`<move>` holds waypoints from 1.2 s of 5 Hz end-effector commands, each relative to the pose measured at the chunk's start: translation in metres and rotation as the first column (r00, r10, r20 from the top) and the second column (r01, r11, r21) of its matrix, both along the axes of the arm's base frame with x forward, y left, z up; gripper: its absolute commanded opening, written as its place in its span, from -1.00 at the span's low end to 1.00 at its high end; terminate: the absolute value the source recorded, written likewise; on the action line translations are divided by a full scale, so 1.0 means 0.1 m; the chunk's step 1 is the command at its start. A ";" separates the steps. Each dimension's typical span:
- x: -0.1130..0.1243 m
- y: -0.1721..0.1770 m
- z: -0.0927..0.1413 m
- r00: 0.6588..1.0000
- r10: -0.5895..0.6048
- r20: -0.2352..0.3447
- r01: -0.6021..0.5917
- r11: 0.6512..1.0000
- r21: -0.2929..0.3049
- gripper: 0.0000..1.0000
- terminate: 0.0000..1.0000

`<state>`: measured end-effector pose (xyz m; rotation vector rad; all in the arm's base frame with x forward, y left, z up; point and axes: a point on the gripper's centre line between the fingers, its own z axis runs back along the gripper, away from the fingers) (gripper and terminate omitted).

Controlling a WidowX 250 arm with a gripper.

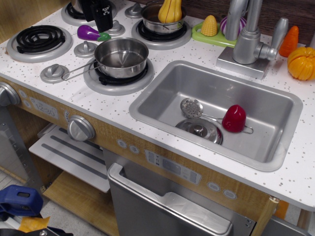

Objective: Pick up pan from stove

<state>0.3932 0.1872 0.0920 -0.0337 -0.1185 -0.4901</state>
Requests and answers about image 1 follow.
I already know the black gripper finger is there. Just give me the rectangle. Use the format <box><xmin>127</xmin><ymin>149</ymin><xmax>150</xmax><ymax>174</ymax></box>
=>
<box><xmin>91</xmin><ymin>1</ymin><xmax>113</xmax><ymax>32</ymax></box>
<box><xmin>80</xmin><ymin>0</ymin><xmax>94</xmax><ymax>22</ymax></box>

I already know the steel saucepan with wire handle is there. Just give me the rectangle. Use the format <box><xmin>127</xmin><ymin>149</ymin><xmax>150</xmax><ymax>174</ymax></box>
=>
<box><xmin>61</xmin><ymin>37</ymin><xmax>150</xmax><ymax>81</ymax></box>

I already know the back left stove burner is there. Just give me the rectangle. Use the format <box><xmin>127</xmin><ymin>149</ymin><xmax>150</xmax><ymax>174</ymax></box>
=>
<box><xmin>61</xmin><ymin>0</ymin><xmax>118</xmax><ymax>27</ymax></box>

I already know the stove burner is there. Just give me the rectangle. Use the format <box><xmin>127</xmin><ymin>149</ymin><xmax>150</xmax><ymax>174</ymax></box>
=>
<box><xmin>131</xmin><ymin>20</ymin><xmax>191</xmax><ymax>50</ymax></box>
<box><xmin>61</xmin><ymin>0</ymin><xmax>118</xmax><ymax>27</ymax></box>
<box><xmin>6</xmin><ymin>25</ymin><xmax>73</xmax><ymax>63</ymax></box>
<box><xmin>83</xmin><ymin>59</ymin><xmax>154</xmax><ymax>96</ymax></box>

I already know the grey stove knob centre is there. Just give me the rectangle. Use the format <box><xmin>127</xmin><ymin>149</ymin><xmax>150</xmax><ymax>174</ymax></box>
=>
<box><xmin>105</xmin><ymin>20</ymin><xmax>125</xmax><ymax>37</ymax></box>

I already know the grey stove knob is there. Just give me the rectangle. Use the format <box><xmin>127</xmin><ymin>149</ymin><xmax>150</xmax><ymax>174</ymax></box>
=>
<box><xmin>74</xmin><ymin>41</ymin><xmax>97</xmax><ymax>58</ymax></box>
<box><xmin>105</xmin><ymin>20</ymin><xmax>125</xmax><ymax>37</ymax></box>
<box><xmin>125</xmin><ymin>3</ymin><xmax>142</xmax><ymax>19</ymax></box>
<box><xmin>40</xmin><ymin>64</ymin><xmax>69</xmax><ymax>84</ymax></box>

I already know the grey stove knob back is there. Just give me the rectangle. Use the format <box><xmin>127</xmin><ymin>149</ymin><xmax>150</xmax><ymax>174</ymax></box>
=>
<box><xmin>125</xmin><ymin>3</ymin><xmax>142</xmax><ymax>19</ymax></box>

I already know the grey stove knob middle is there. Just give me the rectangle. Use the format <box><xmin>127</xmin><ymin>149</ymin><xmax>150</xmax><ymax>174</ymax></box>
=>
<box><xmin>74</xmin><ymin>41</ymin><xmax>97</xmax><ymax>58</ymax></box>

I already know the back right stove burner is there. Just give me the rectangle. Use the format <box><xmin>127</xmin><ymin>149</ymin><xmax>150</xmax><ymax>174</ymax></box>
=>
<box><xmin>131</xmin><ymin>20</ymin><xmax>191</xmax><ymax>50</ymax></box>

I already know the front left stove burner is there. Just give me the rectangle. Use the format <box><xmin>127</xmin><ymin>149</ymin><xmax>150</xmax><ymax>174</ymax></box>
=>
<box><xmin>6</xmin><ymin>25</ymin><xmax>73</xmax><ymax>63</ymax></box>

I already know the front right stove burner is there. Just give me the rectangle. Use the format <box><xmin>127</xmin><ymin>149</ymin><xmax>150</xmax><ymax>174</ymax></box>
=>
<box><xmin>83</xmin><ymin>59</ymin><xmax>154</xmax><ymax>96</ymax></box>

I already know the grey stove knob front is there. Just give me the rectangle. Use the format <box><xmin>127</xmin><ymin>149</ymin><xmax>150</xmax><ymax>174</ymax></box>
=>
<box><xmin>40</xmin><ymin>64</ymin><xmax>69</xmax><ymax>84</ymax></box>

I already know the purple toy eggplant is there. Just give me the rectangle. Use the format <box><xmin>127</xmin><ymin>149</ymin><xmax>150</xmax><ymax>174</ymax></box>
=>
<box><xmin>77</xmin><ymin>25</ymin><xmax>111</xmax><ymax>42</ymax></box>

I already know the steel pot on back burner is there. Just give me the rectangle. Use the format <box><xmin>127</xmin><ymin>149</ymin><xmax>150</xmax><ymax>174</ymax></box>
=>
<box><xmin>141</xmin><ymin>1</ymin><xmax>186</xmax><ymax>34</ymax></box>

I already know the yellow toy squash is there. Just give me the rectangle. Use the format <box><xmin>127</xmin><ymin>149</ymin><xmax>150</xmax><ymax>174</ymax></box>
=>
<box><xmin>158</xmin><ymin>0</ymin><xmax>182</xmax><ymax>23</ymax></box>

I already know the yellow toy corn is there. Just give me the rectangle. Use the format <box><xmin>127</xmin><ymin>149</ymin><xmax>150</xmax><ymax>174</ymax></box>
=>
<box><xmin>201</xmin><ymin>15</ymin><xmax>218</xmax><ymax>37</ymax></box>

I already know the silver oven dial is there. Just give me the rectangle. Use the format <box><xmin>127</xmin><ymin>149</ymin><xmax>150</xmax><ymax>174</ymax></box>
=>
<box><xmin>67</xmin><ymin>115</ymin><xmax>95</xmax><ymax>142</ymax></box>

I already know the green plastic tray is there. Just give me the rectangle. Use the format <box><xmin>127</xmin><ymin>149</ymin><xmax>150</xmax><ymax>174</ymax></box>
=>
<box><xmin>191</xmin><ymin>23</ymin><xmax>237</xmax><ymax>48</ymax></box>

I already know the silver dial at left edge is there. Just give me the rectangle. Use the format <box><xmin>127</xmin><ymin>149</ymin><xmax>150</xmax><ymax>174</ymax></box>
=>
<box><xmin>0</xmin><ymin>82</ymin><xmax>21</xmax><ymax>106</ymax></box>

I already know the purple white toy onion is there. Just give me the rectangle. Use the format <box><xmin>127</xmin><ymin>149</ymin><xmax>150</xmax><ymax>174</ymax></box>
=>
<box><xmin>220</xmin><ymin>16</ymin><xmax>247</xmax><ymax>35</ymax></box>

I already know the steel slotted spoon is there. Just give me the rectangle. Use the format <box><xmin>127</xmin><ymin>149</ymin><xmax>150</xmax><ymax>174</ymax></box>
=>
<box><xmin>180</xmin><ymin>98</ymin><xmax>254</xmax><ymax>134</ymax></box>

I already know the white oven shelf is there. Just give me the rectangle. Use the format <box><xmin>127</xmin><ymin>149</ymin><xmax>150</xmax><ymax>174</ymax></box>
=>
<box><xmin>29</xmin><ymin>125</ymin><xmax>110</xmax><ymax>193</ymax></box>

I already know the silver toy faucet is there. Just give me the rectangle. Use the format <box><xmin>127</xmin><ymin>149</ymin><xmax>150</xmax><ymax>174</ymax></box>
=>
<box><xmin>216</xmin><ymin>0</ymin><xmax>288</xmax><ymax>80</ymax></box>

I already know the steel pot lid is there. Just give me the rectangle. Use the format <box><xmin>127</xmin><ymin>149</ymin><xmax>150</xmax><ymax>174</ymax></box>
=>
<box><xmin>176</xmin><ymin>118</ymin><xmax>223</xmax><ymax>145</ymax></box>

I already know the red toy pepper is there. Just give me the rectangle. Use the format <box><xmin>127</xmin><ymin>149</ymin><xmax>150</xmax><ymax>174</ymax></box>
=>
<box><xmin>221</xmin><ymin>104</ymin><xmax>247</xmax><ymax>133</ymax></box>

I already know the orange toy carrot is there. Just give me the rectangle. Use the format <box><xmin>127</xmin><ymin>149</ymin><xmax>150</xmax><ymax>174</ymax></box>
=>
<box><xmin>279</xmin><ymin>26</ymin><xmax>299</xmax><ymax>57</ymax></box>

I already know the grey dishwasher door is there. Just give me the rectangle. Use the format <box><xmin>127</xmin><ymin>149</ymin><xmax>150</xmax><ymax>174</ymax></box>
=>
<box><xmin>107</xmin><ymin>161</ymin><xmax>256</xmax><ymax>236</ymax></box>

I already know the orange toy pumpkin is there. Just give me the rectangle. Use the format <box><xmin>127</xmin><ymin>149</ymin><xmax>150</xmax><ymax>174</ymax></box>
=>
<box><xmin>287</xmin><ymin>47</ymin><xmax>315</xmax><ymax>81</ymax></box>

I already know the blue clamp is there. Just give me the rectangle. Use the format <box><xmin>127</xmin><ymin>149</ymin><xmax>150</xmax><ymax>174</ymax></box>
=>
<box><xmin>0</xmin><ymin>185</ymin><xmax>43</xmax><ymax>221</ymax></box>

